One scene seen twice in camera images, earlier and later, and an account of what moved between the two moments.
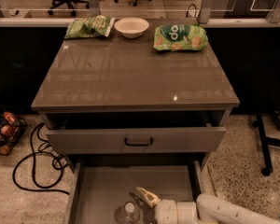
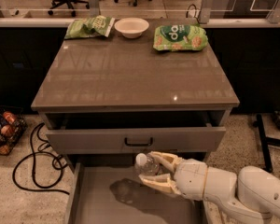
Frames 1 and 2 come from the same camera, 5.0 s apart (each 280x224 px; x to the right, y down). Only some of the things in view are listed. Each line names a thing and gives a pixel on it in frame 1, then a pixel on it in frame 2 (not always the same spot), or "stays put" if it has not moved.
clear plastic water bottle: x=131 y=215 to x=146 y=164
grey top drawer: x=130 y=140 stays put
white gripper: x=165 y=211 to x=192 y=178
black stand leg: x=265 y=142 stays put
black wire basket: x=7 y=129 stays put
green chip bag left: x=90 y=26 stays put
